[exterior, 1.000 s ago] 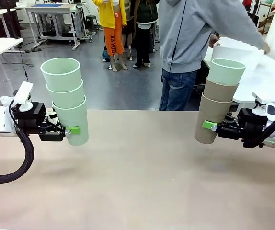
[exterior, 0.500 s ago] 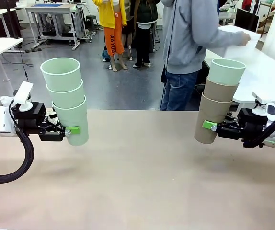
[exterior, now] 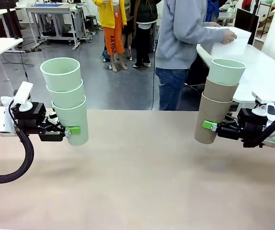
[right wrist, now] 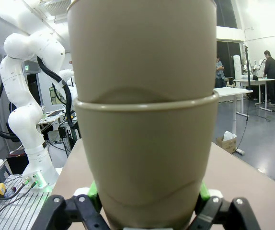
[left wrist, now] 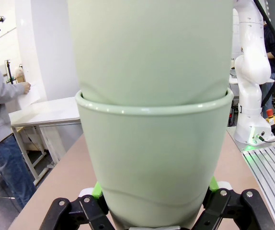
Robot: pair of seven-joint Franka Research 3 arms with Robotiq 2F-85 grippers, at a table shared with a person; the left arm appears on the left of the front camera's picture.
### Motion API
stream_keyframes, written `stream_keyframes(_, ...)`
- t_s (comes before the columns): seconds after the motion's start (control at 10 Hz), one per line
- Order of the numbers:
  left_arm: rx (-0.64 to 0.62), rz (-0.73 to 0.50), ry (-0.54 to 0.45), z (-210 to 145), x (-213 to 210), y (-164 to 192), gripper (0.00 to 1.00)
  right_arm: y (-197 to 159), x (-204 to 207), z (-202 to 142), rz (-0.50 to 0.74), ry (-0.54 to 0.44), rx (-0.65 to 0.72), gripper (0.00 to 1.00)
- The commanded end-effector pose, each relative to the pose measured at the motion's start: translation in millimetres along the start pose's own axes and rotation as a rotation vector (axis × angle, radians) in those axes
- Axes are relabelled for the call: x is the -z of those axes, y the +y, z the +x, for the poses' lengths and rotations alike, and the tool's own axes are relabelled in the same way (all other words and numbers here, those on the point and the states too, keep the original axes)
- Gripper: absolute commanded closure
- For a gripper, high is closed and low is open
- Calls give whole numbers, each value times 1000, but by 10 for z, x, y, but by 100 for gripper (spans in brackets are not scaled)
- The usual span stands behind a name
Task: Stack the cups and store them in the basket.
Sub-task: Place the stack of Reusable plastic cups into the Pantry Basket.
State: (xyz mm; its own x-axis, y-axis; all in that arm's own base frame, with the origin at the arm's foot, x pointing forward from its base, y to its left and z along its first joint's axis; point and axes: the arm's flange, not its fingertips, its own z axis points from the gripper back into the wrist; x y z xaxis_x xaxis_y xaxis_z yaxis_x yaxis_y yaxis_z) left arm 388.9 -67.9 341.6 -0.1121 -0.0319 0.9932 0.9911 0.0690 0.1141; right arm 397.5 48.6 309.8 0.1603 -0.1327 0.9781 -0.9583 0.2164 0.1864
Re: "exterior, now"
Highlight person in dark coat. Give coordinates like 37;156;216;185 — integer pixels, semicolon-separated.
122;0;159;69

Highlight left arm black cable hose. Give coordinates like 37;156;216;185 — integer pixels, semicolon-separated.
0;99;35;184

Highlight person's right hand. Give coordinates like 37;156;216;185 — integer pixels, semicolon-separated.
220;28;238;45

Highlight pale green plastic cup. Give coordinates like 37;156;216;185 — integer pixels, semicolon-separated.
40;57;81;92
46;79;84;109
51;94;90;146
210;58;246;85

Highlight gray metal workbench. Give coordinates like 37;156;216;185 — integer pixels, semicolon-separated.
25;2;85;51

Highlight brown plastic cup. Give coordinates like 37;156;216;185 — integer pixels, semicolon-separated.
194;92;234;145
204;76;240;102

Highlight person's right forearm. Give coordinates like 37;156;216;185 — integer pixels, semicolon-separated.
183;26;225;46

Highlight white table with rounded corners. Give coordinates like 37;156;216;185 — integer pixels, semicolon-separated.
196;43;275;112

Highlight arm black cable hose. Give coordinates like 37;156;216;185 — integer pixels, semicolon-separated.
242;110;275;149
0;99;35;184

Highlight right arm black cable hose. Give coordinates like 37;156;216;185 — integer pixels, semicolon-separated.
242;110;275;149

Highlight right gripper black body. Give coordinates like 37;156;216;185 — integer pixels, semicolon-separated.
218;108;269;147

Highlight wooden shelf rack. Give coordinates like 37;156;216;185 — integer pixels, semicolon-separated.
257;1;275;39

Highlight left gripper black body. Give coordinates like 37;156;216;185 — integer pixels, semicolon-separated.
11;102;66;142

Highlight thin black cable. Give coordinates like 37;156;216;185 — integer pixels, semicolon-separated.
151;35;158;111
19;46;30;82

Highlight crumpled white paper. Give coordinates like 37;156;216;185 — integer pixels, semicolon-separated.
0;95;16;107

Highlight wrist white camera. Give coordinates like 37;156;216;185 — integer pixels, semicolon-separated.
252;91;275;117
14;81;34;112

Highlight person in gray hoodie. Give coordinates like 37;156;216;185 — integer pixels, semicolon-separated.
154;0;226;111

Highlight black office chair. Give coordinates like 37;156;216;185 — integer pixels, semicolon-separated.
186;55;211;96

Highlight white plastic basket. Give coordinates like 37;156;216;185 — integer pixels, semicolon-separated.
203;26;252;58

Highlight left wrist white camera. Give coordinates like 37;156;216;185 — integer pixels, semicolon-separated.
14;81;34;112

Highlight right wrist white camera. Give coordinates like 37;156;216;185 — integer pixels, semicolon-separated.
252;91;275;117

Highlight black computer monitor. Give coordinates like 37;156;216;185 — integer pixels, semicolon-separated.
234;8;260;46

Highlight person in yellow jacket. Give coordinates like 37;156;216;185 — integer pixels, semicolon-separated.
92;0;129;73

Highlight blue jacket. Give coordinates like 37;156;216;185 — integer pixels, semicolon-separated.
206;0;221;23

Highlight dark metal stool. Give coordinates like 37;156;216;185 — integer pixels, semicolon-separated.
86;14;99;31

